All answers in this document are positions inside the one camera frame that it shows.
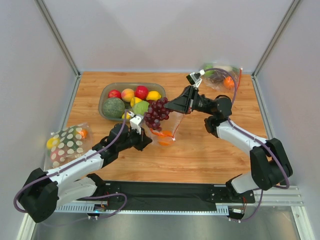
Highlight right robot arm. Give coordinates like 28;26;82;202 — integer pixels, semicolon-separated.
164;86;293;196

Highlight fake purple grapes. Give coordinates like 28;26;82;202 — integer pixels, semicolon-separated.
144;97;170;132

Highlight fake yellow lemon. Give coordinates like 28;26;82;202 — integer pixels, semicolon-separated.
146;90;162;101

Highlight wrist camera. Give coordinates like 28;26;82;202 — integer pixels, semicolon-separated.
186;69;205;89
129;114;144;135

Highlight fake peach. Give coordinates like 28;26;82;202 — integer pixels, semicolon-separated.
121;88;135;103

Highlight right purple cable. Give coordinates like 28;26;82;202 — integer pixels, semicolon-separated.
203;67;291;223

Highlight fake orange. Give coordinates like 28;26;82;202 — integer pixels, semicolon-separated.
157;130;176;146

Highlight clear zip bag orange seal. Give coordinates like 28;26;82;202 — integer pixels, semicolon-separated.
144;111;186;147

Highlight fake yellow banana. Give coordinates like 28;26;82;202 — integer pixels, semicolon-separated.
121;112;132;120

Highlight fake green cabbage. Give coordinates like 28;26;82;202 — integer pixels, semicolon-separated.
132;100;150;116

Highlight white slotted cable duct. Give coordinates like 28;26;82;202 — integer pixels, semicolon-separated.
54;202;245;215

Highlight left zip bag with food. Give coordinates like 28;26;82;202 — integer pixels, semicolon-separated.
44;122;93;170

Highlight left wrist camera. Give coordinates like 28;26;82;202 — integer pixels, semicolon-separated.
129;114;144;135

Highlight fake red apple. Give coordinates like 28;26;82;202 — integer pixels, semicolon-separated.
107;89;122;99

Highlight purple cable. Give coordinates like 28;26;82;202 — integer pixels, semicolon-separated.
203;67;291;223
13;108;133;227

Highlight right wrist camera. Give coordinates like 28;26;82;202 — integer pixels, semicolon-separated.
186;69;205;89

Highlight fake red pomegranate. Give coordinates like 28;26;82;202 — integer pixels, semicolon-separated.
134;85;149;100

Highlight grey plastic fruit bowl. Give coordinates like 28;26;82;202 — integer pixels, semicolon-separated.
98;82;166;122

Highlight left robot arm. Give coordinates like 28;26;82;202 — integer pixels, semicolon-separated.
13;123;153;223

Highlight zip bag with food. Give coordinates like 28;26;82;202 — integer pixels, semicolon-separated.
202;62;243;92
44;122;93;170

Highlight far zip bag with food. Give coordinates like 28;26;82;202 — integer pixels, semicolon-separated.
202;62;243;92

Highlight fake green melon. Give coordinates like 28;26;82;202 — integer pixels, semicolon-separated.
102;97;126;119

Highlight fake yellow pepper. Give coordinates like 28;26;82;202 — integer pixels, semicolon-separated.
130;97;143;108

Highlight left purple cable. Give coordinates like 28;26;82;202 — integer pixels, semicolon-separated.
13;108;133;227

